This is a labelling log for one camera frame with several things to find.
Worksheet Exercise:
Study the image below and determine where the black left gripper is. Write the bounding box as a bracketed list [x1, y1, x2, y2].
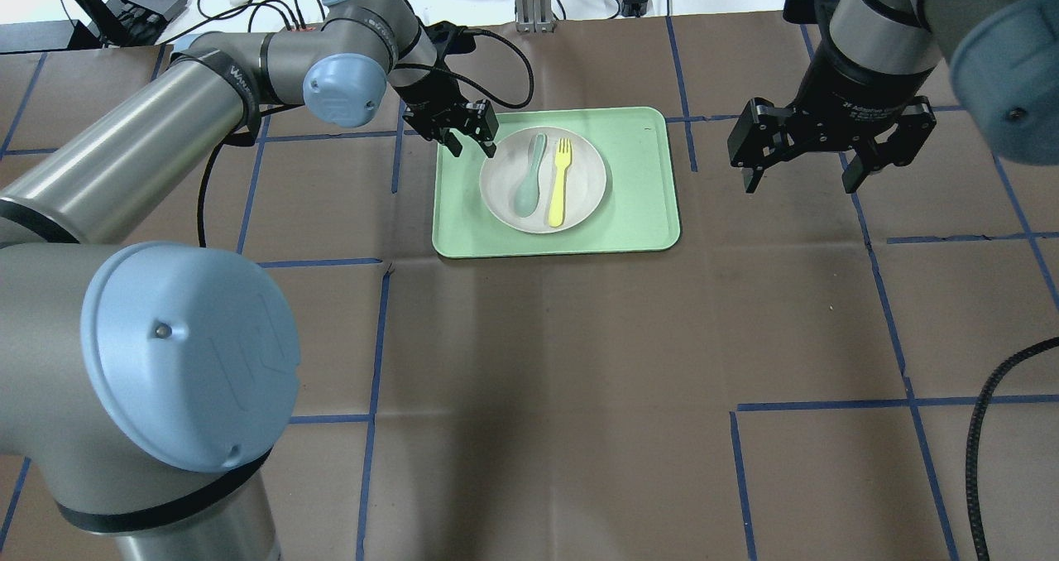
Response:
[400, 60, 499, 158]

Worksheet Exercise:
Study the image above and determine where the yellow fork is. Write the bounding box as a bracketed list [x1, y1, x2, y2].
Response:
[546, 137, 573, 228]

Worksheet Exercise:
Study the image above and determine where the black braided right cable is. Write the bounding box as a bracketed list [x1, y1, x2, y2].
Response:
[966, 338, 1059, 561]

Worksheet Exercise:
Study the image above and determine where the white round plate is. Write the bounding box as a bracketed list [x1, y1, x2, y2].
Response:
[479, 127, 608, 234]

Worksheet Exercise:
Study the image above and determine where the black braided left cable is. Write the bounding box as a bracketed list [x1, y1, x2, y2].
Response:
[196, 28, 535, 249]

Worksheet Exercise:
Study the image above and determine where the grey usb hub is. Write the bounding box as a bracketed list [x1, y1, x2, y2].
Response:
[101, 0, 189, 46]

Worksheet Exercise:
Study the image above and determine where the black braided cable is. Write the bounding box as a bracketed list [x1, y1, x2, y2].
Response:
[966, 338, 1059, 561]
[196, 28, 535, 249]

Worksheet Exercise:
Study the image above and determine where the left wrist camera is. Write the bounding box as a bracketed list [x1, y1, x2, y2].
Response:
[424, 21, 477, 62]

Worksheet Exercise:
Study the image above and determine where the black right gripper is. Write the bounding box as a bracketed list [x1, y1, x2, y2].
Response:
[726, 44, 937, 193]

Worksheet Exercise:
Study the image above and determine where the green spoon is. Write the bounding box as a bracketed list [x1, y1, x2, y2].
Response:
[513, 132, 548, 218]

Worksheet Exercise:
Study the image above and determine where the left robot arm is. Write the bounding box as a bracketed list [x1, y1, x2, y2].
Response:
[2, 0, 498, 560]

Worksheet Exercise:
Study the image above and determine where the light green tray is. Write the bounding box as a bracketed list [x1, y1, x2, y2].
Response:
[432, 106, 681, 259]

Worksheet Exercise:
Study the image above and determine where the brown paper table cover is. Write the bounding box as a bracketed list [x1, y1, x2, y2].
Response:
[0, 13, 1059, 561]

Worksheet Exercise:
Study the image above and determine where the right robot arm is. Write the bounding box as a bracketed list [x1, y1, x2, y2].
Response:
[726, 0, 1058, 193]

